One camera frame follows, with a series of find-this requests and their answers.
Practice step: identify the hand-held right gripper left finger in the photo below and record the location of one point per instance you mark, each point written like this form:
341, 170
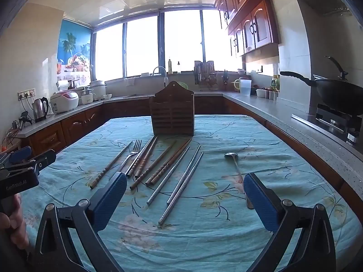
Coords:
110, 201

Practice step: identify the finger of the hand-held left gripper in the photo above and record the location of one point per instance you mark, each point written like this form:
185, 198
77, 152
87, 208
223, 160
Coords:
19, 153
42, 160

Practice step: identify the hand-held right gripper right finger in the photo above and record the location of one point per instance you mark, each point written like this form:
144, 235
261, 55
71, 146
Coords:
262, 202

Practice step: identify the brown wooden chopstick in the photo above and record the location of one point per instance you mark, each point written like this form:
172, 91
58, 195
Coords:
153, 165
171, 164
167, 161
110, 165
146, 158

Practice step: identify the dark wooden chopstick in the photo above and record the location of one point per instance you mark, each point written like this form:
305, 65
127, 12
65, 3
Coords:
140, 157

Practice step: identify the steel spoon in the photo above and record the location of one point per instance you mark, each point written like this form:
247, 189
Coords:
231, 155

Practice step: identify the steel fork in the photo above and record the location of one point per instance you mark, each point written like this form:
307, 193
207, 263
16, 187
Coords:
136, 148

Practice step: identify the steel chopstick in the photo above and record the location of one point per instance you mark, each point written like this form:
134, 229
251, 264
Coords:
181, 188
168, 176
184, 174

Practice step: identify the wooden utensil holder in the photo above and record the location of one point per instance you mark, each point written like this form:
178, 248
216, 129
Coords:
173, 113

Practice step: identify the dish rack with utensils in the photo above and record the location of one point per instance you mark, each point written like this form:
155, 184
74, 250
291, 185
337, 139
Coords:
204, 73

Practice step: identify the person's left hand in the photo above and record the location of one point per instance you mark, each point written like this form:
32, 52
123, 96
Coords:
12, 226

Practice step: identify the steel electric kettle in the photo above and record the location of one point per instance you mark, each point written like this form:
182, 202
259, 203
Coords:
39, 110

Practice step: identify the white pink rice cooker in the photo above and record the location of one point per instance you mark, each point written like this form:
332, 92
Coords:
63, 102

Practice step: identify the teal floral tablecloth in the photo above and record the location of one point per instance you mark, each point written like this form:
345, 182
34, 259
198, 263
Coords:
198, 238

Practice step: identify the small white cooker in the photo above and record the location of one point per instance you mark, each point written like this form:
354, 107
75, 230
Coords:
86, 97

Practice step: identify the large white pot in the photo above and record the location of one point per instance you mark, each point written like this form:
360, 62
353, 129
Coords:
97, 90

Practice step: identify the gas stove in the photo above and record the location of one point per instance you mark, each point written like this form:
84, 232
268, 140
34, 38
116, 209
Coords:
331, 121

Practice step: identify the white seasoning jars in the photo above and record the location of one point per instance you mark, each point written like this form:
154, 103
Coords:
262, 93

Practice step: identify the green bottle yellow cap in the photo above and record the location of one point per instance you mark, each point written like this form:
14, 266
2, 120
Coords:
274, 83

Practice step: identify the curved sink faucet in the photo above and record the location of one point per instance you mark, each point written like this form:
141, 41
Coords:
166, 79

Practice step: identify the black wok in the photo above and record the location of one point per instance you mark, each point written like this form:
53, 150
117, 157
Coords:
340, 93

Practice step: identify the green plastic basket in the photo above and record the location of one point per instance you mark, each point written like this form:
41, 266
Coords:
183, 85

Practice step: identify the kitchen window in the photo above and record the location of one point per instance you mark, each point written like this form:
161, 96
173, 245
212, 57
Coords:
141, 48

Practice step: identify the wall socket strip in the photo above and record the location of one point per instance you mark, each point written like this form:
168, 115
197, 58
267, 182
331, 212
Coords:
27, 93

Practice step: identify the tropical wall poster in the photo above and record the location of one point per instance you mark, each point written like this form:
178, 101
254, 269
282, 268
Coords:
73, 48

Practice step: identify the wooden wall cabinets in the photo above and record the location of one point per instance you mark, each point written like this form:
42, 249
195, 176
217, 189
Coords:
255, 28

